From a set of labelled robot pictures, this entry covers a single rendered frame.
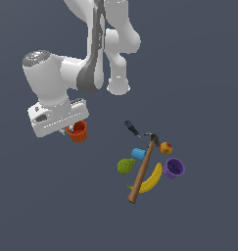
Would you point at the orange ribbed cup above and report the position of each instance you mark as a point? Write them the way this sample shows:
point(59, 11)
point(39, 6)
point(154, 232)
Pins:
point(79, 132)

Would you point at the yellow banana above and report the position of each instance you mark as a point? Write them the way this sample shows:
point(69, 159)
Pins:
point(152, 180)

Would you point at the red yellow apple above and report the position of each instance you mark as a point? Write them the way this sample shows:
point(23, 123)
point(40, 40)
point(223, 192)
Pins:
point(166, 148)

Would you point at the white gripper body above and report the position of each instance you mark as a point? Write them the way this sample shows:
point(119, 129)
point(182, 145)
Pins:
point(58, 117)

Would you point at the green pear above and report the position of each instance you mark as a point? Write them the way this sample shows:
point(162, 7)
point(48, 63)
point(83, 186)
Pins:
point(125, 166)

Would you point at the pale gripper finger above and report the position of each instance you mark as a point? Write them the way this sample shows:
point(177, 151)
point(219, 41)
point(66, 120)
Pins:
point(71, 128)
point(62, 131)

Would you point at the blue black screwdriver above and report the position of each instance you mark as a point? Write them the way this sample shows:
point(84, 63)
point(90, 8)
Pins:
point(132, 128)

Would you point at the purple ribbed cup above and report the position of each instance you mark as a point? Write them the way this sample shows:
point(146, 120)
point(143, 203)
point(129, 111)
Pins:
point(174, 168)

